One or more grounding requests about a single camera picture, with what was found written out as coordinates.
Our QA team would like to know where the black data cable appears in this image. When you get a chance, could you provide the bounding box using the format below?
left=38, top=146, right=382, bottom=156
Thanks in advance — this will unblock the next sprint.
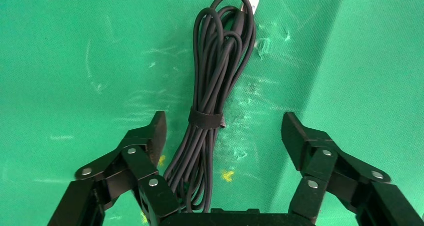
left=163, top=0, right=261, bottom=214

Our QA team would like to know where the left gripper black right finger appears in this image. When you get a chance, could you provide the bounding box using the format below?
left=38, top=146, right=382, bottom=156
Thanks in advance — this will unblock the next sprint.
left=280, top=111, right=424, bottom=226

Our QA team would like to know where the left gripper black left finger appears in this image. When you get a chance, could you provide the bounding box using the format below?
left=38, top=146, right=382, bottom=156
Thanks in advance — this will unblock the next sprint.
left=47, top=110, right=180, bottom=226

